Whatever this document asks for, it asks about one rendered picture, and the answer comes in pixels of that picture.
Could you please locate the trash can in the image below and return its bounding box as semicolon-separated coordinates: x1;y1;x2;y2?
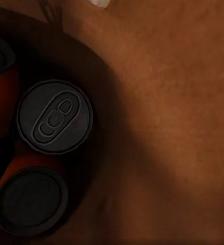
0;0;224;245

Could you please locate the can of soda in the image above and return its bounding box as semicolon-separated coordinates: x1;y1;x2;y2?
0;38;21;138
0;140;71;237
11;77;93;156

